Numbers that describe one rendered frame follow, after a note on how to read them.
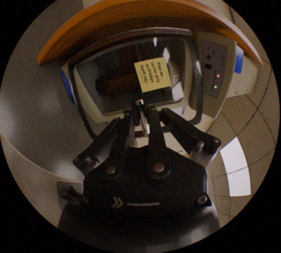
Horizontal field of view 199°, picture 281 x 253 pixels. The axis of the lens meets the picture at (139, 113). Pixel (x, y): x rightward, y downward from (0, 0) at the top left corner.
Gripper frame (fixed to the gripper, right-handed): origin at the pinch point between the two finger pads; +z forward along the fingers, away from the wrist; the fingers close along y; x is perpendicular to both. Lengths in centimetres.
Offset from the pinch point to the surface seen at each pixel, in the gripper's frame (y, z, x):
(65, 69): -23.8, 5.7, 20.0
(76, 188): -119, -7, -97
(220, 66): 26.4, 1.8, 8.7
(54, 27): -26, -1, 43
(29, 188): -120, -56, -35
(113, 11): -0.5, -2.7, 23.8
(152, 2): 7.5, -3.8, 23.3
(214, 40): 25.0, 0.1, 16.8
